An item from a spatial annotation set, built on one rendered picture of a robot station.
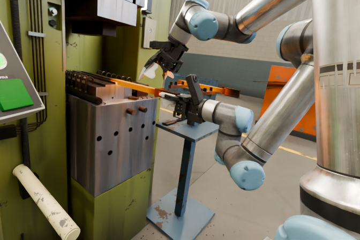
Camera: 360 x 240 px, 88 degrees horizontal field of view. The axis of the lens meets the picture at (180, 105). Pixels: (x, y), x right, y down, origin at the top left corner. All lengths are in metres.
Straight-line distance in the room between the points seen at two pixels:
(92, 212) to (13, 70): 0.73
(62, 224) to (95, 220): 0.44
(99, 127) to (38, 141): 0.27
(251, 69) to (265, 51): 0.87
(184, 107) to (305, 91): 0.36
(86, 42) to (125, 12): 0.51
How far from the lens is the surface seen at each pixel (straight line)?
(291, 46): 0.64
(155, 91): 0.75
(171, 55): 0.71
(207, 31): 0.57
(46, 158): 1.07
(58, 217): 0.75
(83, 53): 1.39
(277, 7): 0.52
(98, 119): 0.86
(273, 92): 4.16
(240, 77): 8.53
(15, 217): 1.18
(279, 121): 0.50
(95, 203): 1.08
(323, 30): 0.23
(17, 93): 0.63
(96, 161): 0.95
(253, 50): 8.47
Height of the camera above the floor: 1.14
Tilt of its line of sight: 14 degrees down
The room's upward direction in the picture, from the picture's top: 7 degrees clockwise
